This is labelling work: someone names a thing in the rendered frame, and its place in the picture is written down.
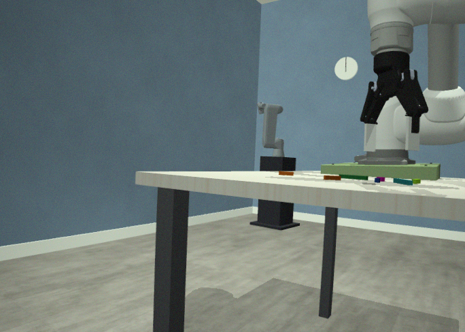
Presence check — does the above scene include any turquoise rod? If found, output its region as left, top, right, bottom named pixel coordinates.
left=393, top=178, right=413, bottom=185

